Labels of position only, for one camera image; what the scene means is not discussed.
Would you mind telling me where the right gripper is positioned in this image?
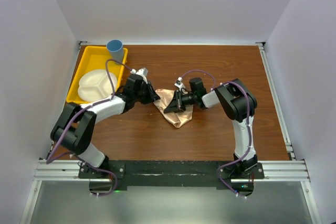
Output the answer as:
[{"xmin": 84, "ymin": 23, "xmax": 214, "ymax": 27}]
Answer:
[{"xmin": 164, "ymin": 90, "xmax": 197, "ymax": 115}]

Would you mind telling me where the peach cloth napkin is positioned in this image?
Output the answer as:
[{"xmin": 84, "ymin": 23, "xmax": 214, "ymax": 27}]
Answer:
[{"xmin": 153, "ymin": 88, "xmax": 195, "ymax": 129}]

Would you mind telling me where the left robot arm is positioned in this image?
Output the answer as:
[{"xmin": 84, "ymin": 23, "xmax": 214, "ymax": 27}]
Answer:
[{"xmin": 47, "ymin": 74, "xmax": 160, "ymax": 178}]

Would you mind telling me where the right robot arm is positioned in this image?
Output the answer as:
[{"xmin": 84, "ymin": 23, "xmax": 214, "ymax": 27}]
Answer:
[{"xmin": 163, "ymin": 77, "xmax": 258, "ymax": 178}]

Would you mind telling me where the white divided plate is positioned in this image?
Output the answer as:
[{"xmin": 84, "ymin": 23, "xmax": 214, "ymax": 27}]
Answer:
[{"xmin": 78, "ymin": 69, "xmax": 118, "ymax": 102}]

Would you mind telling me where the blue plastic cup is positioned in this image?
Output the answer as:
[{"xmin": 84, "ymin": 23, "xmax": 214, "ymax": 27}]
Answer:
[{"xmin": 106, "ymin": 39, "xmax": 124, "ymax": 62}]

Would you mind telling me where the yellow plastic tray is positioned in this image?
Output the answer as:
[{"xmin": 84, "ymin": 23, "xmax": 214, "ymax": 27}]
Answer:
[{"xmin": 66, "ymin": 46, "xmax": 124, "ymax": 104}]

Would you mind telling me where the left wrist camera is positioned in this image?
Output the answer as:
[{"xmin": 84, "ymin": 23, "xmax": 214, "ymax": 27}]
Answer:
[{"xmin": 135, "ymin": 68, "xmax": 148, "ymax": 83}]

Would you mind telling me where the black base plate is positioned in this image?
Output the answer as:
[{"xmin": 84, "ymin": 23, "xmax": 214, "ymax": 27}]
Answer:
[{"xmin": 78, "ymin": 161, "xmax": 265, "ymax": 196}]

